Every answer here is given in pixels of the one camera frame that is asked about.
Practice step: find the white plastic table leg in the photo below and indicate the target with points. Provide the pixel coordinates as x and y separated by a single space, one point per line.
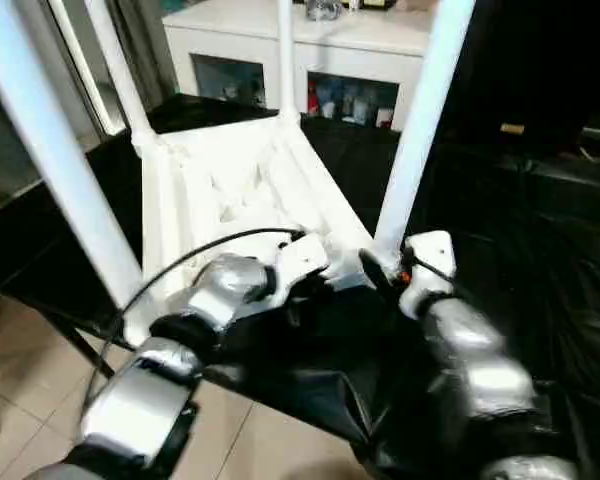
55 150
420 125
125 65
286 50

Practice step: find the white plastic table top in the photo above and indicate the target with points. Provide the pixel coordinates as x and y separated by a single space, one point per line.
180 200

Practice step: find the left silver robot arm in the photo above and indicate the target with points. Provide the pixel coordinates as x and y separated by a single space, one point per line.
230 285

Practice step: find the black shiny mat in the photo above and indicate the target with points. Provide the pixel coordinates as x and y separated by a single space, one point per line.
530 225

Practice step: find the small pale label tag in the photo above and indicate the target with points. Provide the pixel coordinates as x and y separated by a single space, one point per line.
512 128

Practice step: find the small red packet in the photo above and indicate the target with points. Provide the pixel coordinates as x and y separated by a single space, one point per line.
312 97

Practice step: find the black backdrop cloth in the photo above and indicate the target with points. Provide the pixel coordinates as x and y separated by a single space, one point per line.
555 60

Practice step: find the beige plush toy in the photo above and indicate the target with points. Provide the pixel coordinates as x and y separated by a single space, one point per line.
412 4

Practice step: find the white glass-door cabinet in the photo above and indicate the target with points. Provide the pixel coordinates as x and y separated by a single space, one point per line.
230 30

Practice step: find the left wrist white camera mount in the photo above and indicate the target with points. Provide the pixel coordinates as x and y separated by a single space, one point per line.
305 252

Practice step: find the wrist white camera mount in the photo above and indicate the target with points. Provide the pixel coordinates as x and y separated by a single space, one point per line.
435 250
305 252

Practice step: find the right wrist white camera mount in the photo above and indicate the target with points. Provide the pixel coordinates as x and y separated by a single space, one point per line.
435 250

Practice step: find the small dark picture frame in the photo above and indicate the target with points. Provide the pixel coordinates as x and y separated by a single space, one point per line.
378 4

